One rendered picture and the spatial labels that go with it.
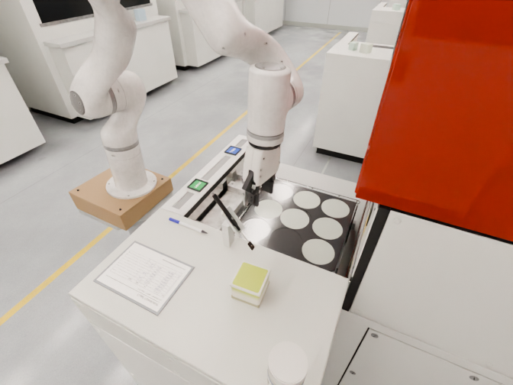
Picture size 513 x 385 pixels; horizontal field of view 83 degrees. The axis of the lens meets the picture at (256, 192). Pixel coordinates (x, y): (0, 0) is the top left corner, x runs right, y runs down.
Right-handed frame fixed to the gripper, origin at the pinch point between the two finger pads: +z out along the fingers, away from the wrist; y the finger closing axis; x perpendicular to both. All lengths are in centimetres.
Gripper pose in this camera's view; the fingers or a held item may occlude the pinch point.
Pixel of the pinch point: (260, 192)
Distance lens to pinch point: 75.9
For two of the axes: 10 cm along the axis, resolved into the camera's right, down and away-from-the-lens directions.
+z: -0.5, 7.8, 6.2
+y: -5.7, 4.9, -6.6
